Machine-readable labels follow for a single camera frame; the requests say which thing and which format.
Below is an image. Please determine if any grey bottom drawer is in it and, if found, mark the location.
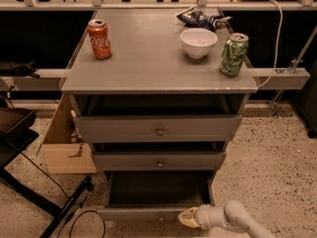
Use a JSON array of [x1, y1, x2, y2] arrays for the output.
[[98, 171, 215, 221]]

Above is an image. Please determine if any orange soda can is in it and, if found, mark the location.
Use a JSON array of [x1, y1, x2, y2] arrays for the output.
[[87, 19, 112, 59]]

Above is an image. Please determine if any green soda can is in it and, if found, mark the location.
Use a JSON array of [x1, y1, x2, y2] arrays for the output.
[[220, 33, 249, 77]]

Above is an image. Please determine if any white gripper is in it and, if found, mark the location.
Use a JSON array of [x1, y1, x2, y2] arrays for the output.
[[178, 204, 225, 230]]

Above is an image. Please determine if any grey middle drawer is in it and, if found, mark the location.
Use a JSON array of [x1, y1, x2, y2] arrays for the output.
[[93, 151, 226, 171]]

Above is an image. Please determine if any cardboard box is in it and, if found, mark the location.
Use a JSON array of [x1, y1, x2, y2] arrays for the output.
[[41, 95, 96, 174]]

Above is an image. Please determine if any black floor cable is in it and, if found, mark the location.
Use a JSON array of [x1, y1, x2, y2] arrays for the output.
[[21, 152, 107, 238]]

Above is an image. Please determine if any black stand base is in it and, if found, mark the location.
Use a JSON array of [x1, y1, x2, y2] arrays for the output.
[[0, 107, 95, 238]]

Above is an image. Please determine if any grey top drawer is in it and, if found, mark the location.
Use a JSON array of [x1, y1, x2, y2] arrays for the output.
[[74, 115, 242, 143]]

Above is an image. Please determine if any white ceramic bowl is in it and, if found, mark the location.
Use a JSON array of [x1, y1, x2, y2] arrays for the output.
[[180, 28, 218, 59]]

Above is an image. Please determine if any grey drawer cabinet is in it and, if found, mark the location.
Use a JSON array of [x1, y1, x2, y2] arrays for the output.
[[59, 7, 259, 222]]

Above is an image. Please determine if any metal railing frame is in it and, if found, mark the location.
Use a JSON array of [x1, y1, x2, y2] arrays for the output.
[[0, 0, 317, 89]]

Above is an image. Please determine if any blue chip bag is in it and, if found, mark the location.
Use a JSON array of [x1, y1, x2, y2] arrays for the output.
[[176, 8, 231, 32]]

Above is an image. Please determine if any grey drawer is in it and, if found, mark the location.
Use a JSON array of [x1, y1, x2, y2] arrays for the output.
[[74, 115, 242, 143], [93, 151, 226, 171], [98, 171, 215, 221]]

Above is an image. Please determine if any white cable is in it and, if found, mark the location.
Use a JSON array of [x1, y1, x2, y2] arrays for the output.
[[257, 0, 285, 89]]

